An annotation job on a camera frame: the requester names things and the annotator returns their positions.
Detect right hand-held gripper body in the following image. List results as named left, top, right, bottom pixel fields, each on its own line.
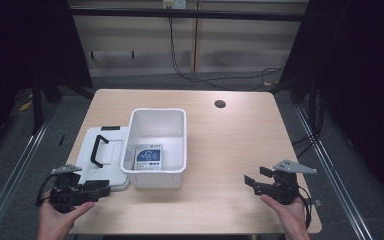
left=259, top=159, right=318, bottom=205

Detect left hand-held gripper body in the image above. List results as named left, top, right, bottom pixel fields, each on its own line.
left=48, top=163, right=88, bottom=214

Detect white lid with black handle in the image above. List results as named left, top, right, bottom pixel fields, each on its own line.
left=74, top=125, right=131, bottom=192

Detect white plastic bin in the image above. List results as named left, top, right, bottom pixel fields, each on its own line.
left=120, top=107, right=188, bottom=190

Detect person's left hand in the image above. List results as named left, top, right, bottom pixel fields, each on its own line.
left=37, top=191, right=96, bottom=240

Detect person's right hand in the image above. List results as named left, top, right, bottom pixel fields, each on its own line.
left=259, top=194, right=311, bottom=240

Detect white and blue packet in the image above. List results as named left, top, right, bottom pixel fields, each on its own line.
left=133, top=143, right=164, bottom=172

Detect black stand leg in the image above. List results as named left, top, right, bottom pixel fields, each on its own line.
left=30, top=78, right=45, bottom=135

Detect yellow floor tape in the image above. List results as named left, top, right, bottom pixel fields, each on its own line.
left=18, top=99, right=34, bottom=112

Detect dark curtain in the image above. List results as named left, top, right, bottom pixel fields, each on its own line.
left=278, top=0, right=384, bottom=204
left=0, top=0, right=94, bottom=161

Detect black horizontal bar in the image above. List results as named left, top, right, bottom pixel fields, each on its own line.
left=69, top=7, right=305, bottom=23

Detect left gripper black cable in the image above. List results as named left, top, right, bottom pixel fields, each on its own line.
left=35, top=174, right=58, bottom=208

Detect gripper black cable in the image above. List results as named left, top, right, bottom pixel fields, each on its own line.
left=297, top=184, right=314, bottom=230
left=35, top=174, right=58, bottom=208

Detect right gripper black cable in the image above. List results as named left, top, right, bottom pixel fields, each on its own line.
left=297, top=184, right=314, bottom=230

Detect black cables by rail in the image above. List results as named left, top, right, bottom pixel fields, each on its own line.
left=290, top=132, right=319, bottom=159

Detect metal floor rail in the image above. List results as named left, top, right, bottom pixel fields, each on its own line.
left=294, top=103, right=376, bottom=240
left=0, top=108, right=59, bottom=240

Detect long black floor cable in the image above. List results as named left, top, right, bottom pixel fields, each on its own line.
left=168, top=17, right=285, bottom=92

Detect white wall outlet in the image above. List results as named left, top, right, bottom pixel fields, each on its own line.
left=162, top=0, right=188, bottom=10

